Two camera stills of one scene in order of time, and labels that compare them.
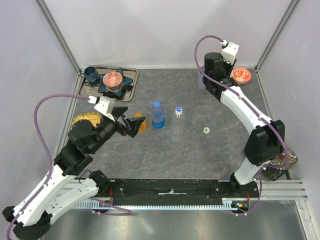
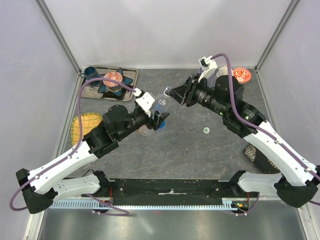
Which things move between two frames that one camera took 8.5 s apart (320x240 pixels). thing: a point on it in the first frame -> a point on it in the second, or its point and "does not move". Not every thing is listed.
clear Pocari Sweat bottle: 178,123 -> 162,103
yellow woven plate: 95,118 does not move
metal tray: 91,88 does not move
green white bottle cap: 206,130 does not move
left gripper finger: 134,124 -> 162,116
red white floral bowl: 241,75 does not move
